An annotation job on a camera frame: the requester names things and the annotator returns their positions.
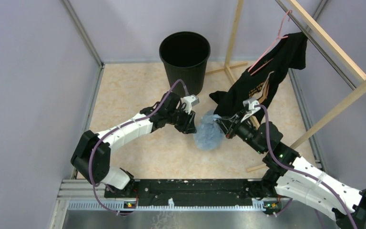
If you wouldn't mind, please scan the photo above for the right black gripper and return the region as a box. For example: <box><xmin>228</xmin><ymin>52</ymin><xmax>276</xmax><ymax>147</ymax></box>
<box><xmin>214</xmin><ymin>110</ymin><xmax>265</xmax><ymax>154</ymax></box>

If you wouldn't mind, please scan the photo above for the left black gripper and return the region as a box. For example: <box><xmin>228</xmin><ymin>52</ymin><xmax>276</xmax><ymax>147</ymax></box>
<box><xmin>166</xmin><ymin>105</ymin><xmax>197</xmax><ymax>135</ymax></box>

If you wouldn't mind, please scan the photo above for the light blue plastic trash bag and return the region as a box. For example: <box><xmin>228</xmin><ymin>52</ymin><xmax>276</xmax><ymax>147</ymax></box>
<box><xmin>193</xmin><ymin>110</ymin><xmax>224</xmax><ymax>151</ymax></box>

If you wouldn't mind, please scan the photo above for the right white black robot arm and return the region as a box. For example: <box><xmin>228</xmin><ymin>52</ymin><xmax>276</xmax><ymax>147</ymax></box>
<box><xmin>216</xmin><ymin>115</ymin><xmax>366</xmax><ymax>229</ymax></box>

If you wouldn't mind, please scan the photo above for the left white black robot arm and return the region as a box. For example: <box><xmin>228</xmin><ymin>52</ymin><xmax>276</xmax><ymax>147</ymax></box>
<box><xmin>71</xmin><ymin>93</ymin><xmax>199</xmax><ymax>197</ymax></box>

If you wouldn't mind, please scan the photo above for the black plastic trash bin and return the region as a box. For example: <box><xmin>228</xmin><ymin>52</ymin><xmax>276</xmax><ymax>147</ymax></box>
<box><xmin>159</xmin><ymin>31</ymin><xmax>211</xmax><ymax>95</ymax></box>

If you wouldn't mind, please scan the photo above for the black printed t-shirt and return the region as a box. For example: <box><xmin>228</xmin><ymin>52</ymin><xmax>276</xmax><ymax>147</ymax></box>
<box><xmin>209</xmin><ymin>32</ymin><xmax>308</xmax><ymax>117</ymax></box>

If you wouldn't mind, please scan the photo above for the pink clothes hanger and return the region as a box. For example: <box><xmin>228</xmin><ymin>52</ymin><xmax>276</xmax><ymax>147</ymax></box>
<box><xmin>248</xmin><ymin>10</ymin><xmax>292</xmax><ymax>73</ymax></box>

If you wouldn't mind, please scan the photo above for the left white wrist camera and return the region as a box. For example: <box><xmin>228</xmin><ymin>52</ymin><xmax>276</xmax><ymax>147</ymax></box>
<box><xmin>181</xmin><ymin>95</ymin><xmax>200</xmax><ymax>114</ymax></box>

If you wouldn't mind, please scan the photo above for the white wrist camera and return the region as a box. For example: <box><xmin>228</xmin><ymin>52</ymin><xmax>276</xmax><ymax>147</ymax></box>
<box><xmin>181</xmin><ymin>95</ymin><xmax>200</xmax><ymax>114</ymax></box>
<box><xmin>241</xmin><ymin>97</ymin><xmax>261</xmax><ymax>123</ymax></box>

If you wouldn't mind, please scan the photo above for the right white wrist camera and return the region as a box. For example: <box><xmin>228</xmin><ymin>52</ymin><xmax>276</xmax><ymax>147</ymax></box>
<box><xmin>241</xmin><ymin>97</ymin><xmax>261</xmax><ymax>123</ymax></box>

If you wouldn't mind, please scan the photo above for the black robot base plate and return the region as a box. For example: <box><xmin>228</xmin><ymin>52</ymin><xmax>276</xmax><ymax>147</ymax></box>
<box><xmin>104</xmin><ymin>179</ymin><xmax>277</xmax><ymax>207</ymax></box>

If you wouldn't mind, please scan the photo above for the grey cable duct rail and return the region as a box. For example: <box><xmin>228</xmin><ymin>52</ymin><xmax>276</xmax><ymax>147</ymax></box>
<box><xmin>68</xmin><ymin>199</ymin><xmax>266</xmax><ymax>211</ymax></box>

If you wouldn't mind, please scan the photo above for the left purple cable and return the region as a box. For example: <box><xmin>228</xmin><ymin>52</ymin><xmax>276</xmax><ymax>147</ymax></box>
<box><xmin>89</xmin><ymin>79</ymin><xmax>190</xmax><ymax>217</ymax></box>

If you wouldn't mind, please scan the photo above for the metal clothes rail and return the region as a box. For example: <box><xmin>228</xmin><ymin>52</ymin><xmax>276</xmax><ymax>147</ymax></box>
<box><xmin>289</xmin><ymin>13</ymin><xmax>356</xmax><ymax>90</ymax></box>

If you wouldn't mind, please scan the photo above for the wooden clothes rack frame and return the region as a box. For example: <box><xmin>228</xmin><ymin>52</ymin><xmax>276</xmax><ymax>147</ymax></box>
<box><xmin>205</xmin><ymin>0</ymin><xmax>366</xmax><ymax>173</ymax></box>

